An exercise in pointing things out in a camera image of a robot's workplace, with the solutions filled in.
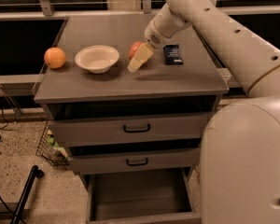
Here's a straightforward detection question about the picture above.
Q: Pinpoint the black metal pole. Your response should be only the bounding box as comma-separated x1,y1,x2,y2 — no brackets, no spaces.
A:
10,165,44,224

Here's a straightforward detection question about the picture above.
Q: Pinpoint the black wire basket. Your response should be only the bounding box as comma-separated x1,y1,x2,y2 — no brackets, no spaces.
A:
35,123,69,167

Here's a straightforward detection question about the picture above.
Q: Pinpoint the white paper bowl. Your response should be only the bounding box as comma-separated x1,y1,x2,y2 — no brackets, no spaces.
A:
75,45,119,74

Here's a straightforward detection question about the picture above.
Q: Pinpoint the grey drawer cabinet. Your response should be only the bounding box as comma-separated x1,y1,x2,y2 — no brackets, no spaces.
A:
33,13,230,176

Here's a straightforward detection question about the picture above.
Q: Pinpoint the orange fruit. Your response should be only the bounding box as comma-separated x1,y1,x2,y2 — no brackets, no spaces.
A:
44,48,66,69

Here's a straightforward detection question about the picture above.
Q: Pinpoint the grey bottom drawer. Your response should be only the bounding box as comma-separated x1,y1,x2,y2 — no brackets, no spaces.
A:
86,168,202,224

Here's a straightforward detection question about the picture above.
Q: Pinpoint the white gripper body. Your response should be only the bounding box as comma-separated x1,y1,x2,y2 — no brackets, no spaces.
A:
144,4,190,49

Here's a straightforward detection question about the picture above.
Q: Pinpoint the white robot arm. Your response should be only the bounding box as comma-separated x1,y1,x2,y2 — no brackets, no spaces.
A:
128,0,280,224

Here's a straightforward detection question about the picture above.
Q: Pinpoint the dark blue snack packet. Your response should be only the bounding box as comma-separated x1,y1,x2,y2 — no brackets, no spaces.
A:
163,45,183,65

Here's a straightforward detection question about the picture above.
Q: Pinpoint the black middle drawer handle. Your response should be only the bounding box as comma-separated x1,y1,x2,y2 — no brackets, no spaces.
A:
126,158,148,167

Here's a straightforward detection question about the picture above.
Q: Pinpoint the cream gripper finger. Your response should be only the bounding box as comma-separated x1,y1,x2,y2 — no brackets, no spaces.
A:
128,42,154,73

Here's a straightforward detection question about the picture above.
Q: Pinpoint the black drawer handle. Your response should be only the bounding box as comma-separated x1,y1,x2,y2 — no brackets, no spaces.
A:
123,123,150,133
126,158,148,167

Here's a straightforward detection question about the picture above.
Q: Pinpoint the red apple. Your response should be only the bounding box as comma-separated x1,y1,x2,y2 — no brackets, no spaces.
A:
129,41,142,60

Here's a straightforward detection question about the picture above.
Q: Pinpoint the grey drawer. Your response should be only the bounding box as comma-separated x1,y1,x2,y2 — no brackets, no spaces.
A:
49,112,214,147
86,168,202,224
68,147,201,175

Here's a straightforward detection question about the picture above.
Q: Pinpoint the grey middle drawer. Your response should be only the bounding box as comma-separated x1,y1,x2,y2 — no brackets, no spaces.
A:
68,147,201,175

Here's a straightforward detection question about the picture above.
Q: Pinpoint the black top drawer handle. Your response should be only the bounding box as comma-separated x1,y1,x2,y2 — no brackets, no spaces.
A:
123,123,150,133

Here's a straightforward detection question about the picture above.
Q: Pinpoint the grey top drawer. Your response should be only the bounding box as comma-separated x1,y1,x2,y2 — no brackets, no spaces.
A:
49,112,214,147

